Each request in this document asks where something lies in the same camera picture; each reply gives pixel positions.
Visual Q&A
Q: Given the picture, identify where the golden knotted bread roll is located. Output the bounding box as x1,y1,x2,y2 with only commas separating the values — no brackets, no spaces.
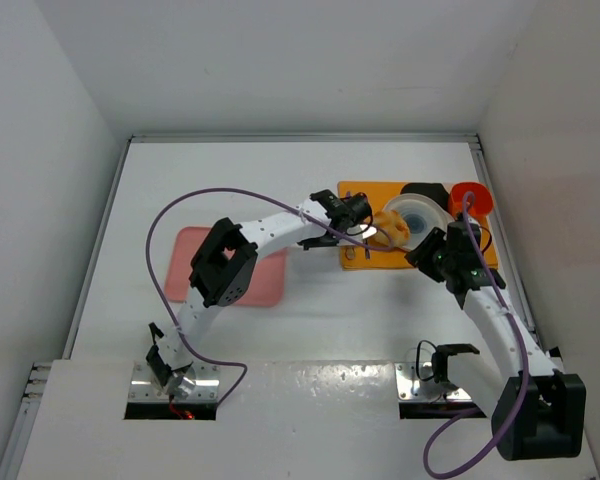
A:
371,210,411,248

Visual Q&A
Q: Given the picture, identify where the pink plastic tray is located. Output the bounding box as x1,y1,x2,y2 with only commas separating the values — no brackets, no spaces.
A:
163,226,287,307

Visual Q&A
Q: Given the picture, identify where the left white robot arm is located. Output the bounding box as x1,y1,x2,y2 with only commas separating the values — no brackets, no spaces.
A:
145,187,372,398

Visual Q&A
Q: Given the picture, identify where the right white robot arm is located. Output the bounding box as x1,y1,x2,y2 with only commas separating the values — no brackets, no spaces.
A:
405,221,586,461

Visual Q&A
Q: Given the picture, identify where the purple metallic spoon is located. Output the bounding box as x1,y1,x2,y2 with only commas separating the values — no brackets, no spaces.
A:
345,219,368,260

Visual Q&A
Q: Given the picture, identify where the orange placemat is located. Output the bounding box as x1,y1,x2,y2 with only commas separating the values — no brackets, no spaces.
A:
338,181,498,271

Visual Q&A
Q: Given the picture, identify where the white plastic plate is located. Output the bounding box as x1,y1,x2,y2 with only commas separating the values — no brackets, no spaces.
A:
384,193,452,244

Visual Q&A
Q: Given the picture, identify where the orange plastic cup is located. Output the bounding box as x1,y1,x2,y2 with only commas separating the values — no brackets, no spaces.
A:
447,182,494,219

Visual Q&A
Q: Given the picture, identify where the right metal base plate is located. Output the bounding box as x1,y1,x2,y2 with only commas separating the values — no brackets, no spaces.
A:
394,361,472,404

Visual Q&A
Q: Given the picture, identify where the metal base plate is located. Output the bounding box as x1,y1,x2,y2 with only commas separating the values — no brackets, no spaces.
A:
394,361,472,404
128,363,220,404

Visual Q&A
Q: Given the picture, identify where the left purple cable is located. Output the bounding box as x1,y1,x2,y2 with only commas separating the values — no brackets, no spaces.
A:
145,187,399,409

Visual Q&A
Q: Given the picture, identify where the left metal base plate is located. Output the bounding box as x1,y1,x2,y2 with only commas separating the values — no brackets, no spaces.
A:
128,363,220,404

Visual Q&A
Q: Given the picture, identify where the aluminium table frame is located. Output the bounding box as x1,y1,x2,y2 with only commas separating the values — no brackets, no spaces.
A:
0,132,564,480

